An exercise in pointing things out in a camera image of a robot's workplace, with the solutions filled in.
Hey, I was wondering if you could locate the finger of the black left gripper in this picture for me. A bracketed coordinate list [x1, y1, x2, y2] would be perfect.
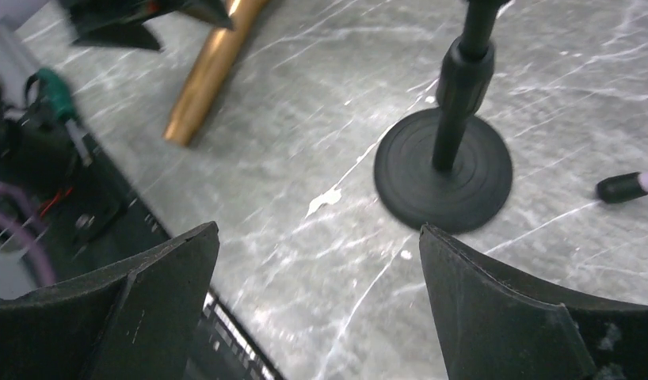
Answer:
[58, 0, 234, 51]

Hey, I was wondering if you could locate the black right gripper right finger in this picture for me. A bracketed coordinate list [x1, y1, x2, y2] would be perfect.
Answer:
[419, 226, 648, 379]

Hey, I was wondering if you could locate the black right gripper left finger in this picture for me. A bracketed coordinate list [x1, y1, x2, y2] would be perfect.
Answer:
[0, 222, 220, 379]

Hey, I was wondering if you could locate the gold microphone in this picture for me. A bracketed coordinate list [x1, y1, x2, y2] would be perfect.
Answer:
[162, 0, 267, 146]

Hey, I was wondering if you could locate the black microphone stand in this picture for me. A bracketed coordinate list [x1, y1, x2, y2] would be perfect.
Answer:
[374, 1, 513, 234]

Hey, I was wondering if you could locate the lilac music stand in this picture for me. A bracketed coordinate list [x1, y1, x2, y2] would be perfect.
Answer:
[595, 171, 648, 204]

